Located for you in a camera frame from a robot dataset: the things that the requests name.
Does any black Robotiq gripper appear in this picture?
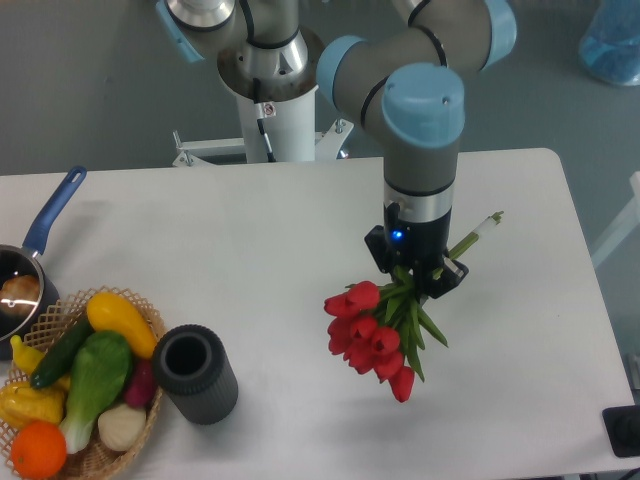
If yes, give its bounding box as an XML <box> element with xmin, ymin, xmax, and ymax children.
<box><xmin>364</xmin><ymin>202</ymin><xmax>469</xmax><ymax>299</ymax></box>

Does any red tulip bouquet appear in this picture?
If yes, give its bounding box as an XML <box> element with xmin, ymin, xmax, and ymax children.
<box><xmin>324</xmin><ymin>211</ymin><xmax>503</xmax><ymax>403</ymax></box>

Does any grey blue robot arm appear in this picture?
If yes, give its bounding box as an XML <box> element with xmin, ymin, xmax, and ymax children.
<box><xmin>156</xmin><ymin>1</ymin><xmax>517</xmax><ymax>300</ymax></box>

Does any dark grey ribbed vase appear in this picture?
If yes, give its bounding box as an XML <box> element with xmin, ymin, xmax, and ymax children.
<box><xmin>151</xmin><ymin>324</ymin><xmax>239</xmax><ymax>425</ymax></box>

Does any black device at edge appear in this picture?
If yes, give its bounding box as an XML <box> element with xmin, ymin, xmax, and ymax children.
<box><xmin>602</xmin><ymin>405</ymin><xmax>639</xmax><ymax>458</ymax></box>

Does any blue plastic bag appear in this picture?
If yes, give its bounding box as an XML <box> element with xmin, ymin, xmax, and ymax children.
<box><xmin>579</xmin><ymin>0</ymin><xmax>639</xmax><ymax>86</ymax></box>

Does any purple red radish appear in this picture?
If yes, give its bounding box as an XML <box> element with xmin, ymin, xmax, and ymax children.
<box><xmin>123</xmin><ymin>360</ymin><xmax>157</xmax><ymax>408</ymax></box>

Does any yellow squash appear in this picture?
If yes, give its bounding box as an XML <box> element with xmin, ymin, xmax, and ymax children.
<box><xmin>86</xmin><ymin>292</ymin><xmax>157</xmax><ymax>360</ymax></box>

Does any green bok choy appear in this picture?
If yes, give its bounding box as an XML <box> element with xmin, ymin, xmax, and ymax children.
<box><xmin>59</xmin><ymin>330</ymin><xmax>133</xmax><ymax>455</ymax></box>

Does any white garlic bulb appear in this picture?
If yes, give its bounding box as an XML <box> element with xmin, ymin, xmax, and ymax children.
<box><xmin>98</xmin><ymin>404</ymin><xmax>146</xmax><ymax>452</ymax></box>

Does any dark green cucumber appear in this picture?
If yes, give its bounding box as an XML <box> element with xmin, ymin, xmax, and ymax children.
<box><xmin>30</xmin><ymin>316</ymin><xmax>94</xmax><ymax>389</ymax></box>

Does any brown bread roll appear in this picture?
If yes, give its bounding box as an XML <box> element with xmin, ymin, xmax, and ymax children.
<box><xmin>1</xmin><ymin>274</ymin><xmax>40</xmax><ymax>319</ymax></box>

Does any yellow banana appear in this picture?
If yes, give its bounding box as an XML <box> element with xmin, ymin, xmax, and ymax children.
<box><xmin>10</xmin><ymin>335</ymin><xmax>45</xmax><ymax>376</ymax></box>

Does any yellow corn cob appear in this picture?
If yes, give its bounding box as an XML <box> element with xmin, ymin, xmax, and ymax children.
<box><xmin>1</xmin><ymin>381</ymin><xmax>66</xmax><ymax>430</ymax></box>

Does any orange fruit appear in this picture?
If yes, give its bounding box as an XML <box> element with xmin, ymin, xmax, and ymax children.
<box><xmin>10</xmin><ymin>421</ymin><xmax>67</xmax><ymax>479</ymax></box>

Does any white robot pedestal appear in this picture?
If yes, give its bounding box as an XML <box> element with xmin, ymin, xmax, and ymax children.
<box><xmin>171</xmin><ymin>24</ymin><xmax>354</xmax><ymax>168</ymax></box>

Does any white frame at right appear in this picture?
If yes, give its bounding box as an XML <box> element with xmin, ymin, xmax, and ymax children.
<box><xmin>591</xmin><ymin>171</ymin><xmax>639</xmax><ymax>269</ymax></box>

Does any blue handled saucepan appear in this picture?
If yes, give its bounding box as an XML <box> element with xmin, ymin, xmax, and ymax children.
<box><xmin>1</xmin><ymin>166</ymin><xmax>87</xmax><ymax>361</ymax></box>

